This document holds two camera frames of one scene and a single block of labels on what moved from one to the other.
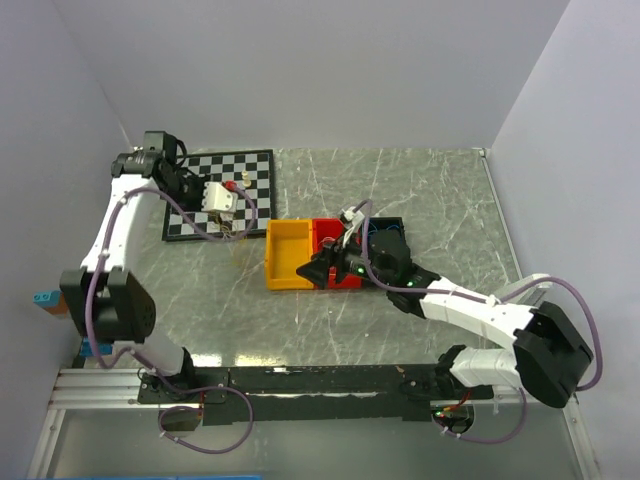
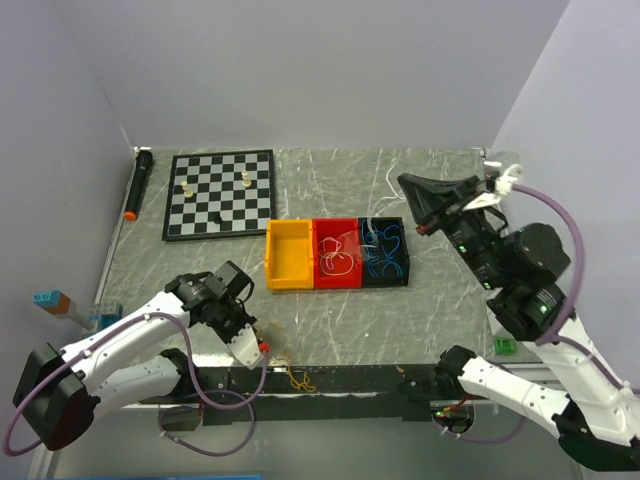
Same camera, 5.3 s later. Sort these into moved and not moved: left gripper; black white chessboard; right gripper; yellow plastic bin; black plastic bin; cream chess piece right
Moved: right gripper; left gripper
Not moved: cream chess piece right; yellow plastic bin; black white chessboard; black plastic bin
